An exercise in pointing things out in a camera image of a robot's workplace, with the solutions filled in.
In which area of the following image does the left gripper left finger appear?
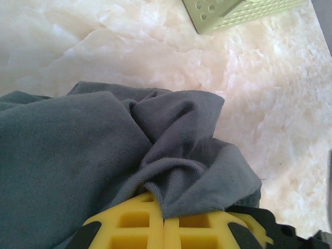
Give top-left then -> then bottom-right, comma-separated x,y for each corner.
66,191 -> 165,249

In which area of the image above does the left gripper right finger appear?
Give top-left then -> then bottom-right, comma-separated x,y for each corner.
163,206 -> 276,249

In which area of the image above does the grey-blue t-shirt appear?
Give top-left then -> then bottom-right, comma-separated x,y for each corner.
0,81 -> 263,249

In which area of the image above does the light green perforated plastic basket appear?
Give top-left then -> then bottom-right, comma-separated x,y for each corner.
181,0 -> 307,35

